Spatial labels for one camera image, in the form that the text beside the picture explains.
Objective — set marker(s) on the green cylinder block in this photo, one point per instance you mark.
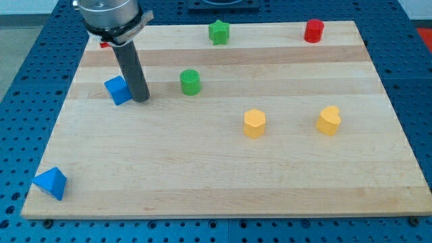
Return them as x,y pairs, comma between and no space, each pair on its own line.
190,82

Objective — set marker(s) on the blue cube block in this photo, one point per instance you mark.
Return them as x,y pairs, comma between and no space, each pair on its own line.
118,90

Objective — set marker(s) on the blue triangular prism block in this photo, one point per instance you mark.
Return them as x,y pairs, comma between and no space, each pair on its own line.
52,182

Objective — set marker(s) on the red cylinder block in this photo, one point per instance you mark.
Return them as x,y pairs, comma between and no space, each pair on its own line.
313,31

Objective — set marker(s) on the wooden board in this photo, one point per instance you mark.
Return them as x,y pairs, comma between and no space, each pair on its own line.
178,156

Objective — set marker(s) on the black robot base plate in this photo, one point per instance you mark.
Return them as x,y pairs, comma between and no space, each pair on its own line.
222,4

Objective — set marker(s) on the green star block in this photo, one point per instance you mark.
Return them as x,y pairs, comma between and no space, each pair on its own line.
219,32

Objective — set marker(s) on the small red block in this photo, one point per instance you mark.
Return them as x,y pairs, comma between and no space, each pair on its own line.
104,45

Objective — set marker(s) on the yellow hexagon block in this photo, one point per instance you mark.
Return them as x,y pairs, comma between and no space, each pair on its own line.
254,123

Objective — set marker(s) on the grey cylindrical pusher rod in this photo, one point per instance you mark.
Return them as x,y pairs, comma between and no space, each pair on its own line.
131,69

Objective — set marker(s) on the yellow heart block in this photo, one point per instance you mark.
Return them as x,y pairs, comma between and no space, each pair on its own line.
329,120

